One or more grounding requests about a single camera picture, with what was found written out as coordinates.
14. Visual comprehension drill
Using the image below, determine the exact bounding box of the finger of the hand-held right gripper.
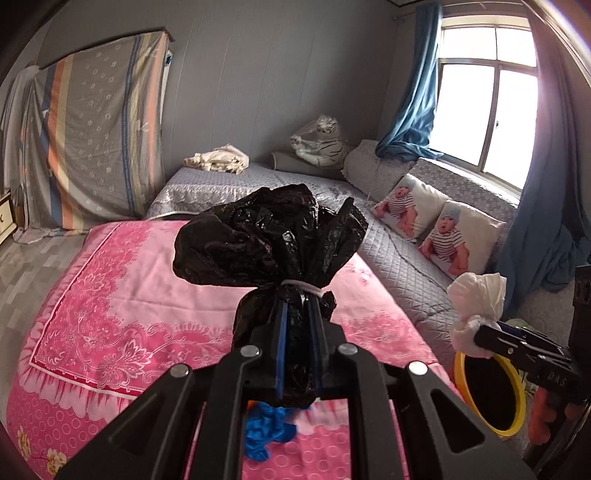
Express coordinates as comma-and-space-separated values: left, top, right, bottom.
498, 322, 568, 354
473, 324, 574, 371

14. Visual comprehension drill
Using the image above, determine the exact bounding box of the grey bolster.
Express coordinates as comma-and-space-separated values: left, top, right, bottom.
270, 151, 347, 180

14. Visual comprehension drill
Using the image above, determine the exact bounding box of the black bag with band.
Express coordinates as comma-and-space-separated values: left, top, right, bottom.
172, 184, 369, 409

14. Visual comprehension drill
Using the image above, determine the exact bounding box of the person's right hand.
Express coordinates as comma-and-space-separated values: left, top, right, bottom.
529, 391, 581, 446

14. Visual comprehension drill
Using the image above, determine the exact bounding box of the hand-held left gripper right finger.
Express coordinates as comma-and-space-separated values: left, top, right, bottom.
305, 298, 537, 480

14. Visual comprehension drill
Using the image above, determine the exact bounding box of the white cabinet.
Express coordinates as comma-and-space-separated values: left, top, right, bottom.
0, 188, 20, 243

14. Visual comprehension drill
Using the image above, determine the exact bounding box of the striped grey sheet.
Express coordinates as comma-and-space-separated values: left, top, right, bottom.
21, 30, 170, 233

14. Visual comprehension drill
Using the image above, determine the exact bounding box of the white plastic bag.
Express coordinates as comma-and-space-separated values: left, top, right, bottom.
446, 272, 507, 359

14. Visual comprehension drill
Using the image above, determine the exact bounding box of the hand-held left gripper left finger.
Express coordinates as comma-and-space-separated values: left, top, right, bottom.
55, 301, 290, 480

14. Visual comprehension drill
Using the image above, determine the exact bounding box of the grey quilted bedspread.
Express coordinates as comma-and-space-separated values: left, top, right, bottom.
145, 164, 573, 370

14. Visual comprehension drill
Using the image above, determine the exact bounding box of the baby print pillow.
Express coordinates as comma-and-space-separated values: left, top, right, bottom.
372, 174, 451, 244
418, 200, 507, 281

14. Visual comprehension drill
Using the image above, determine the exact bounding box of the grey patterned long cushion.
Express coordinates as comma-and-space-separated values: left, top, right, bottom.
408, 157, 522, 223

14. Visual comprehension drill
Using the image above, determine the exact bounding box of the blue plastic glove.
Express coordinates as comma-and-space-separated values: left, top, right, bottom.
244, 403, 297, 462

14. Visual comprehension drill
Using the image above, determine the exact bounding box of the white hanging cloth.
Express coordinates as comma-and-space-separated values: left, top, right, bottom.
0, 65, 43, 197

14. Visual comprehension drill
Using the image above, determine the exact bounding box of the cream crumpled cloth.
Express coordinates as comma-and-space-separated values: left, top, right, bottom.
183, 144, 250, 175

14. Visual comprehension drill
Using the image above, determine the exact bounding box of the yellow rimmed bin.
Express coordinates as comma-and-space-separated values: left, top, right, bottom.
454, 352, 528, 438

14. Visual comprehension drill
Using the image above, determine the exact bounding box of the blue curtain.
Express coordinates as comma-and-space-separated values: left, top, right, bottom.
495, 0, 591, 296
375, 2, 445, 163

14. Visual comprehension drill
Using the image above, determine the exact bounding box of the pink floral blanket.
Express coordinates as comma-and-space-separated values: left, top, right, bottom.
7, 219, 462, 480

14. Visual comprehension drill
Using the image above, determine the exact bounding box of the tiger plush toy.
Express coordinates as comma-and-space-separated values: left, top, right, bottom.
290, 115, 350, 167

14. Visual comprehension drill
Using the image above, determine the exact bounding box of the large window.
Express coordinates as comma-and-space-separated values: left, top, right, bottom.
427, 18, 542, 185

